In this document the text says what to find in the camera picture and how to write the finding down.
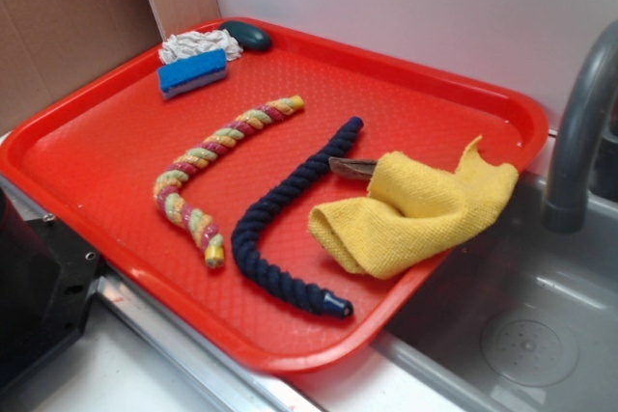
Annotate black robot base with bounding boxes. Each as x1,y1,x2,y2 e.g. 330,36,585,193
1,193,103,393

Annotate blue sponge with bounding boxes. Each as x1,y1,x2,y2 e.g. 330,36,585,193
157,49,227,99

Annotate red plastic tray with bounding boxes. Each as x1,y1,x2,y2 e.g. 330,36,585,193
1,24,548,374

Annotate brown spatula tip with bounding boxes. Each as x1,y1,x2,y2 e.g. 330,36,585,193
328,156,378,181

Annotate yellow microfibre cloth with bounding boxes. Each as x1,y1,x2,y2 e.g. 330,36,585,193
308,139,519,280

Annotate dark green oval soap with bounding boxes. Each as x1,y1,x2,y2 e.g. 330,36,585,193
219,20,272,52

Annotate white crumpled cloth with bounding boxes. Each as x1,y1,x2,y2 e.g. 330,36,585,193
158,30,243,65

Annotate grey sink basin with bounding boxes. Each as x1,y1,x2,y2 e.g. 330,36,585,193
375,176,617,411

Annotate grey faucet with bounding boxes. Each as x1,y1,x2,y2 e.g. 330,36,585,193
542,22,617,233

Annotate brown cardboard panel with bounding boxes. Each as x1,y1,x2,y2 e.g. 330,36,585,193
1,0,160,133

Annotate navy blue twisted rope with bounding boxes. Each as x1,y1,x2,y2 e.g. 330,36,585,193
230,116,365,320

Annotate multicolour twisted rope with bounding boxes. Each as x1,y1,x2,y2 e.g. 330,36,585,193
153,95,306,270

